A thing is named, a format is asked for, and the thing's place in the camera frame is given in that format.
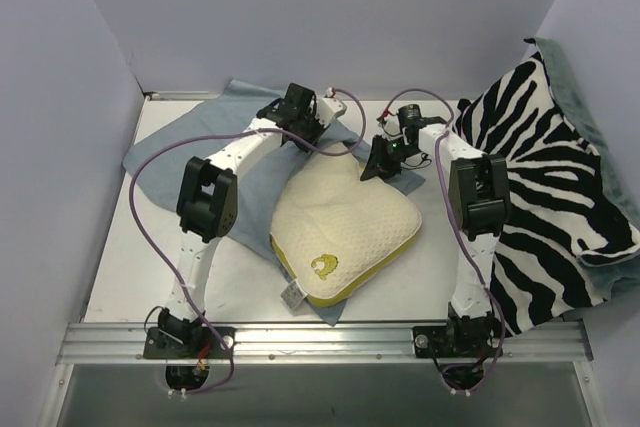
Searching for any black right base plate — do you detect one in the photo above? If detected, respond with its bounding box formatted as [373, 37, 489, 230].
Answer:
[412, 325, 498, 360]

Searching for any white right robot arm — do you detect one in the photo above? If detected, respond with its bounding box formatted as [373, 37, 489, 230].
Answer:
[361, 104, 511, 359]

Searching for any zebra print cushion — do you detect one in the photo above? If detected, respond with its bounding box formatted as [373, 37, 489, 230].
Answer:
[453, 53, 639, 336]

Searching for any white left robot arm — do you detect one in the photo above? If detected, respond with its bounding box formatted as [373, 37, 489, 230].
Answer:
[158, 83, 345, 358]

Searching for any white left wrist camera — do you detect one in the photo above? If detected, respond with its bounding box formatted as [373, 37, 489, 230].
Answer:
[316, 88, 347, 128]

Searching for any aluminium mounting rail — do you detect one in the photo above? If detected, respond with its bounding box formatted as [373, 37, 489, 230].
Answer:
[57, 321, 593, 366]

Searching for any cream yellow-edged pillow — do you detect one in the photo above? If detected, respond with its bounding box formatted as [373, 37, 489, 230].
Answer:
[270, 142, 422, 308]

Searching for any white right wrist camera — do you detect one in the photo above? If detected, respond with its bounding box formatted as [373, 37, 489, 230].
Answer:
[377, 110, 402, 139]

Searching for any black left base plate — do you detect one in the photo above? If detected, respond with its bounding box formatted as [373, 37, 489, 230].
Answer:
[142, 326, 236, 361]

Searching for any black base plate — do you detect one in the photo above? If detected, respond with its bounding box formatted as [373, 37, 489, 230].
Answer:
[412, 325, 498, 360]
[142, 326, 236, 361]

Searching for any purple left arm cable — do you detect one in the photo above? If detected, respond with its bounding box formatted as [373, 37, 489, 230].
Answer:
[128, 88, 369, 395]

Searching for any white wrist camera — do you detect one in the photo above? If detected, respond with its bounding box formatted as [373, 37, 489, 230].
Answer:
[377, 110, 402, 139]
[316, 88, 347, 128]

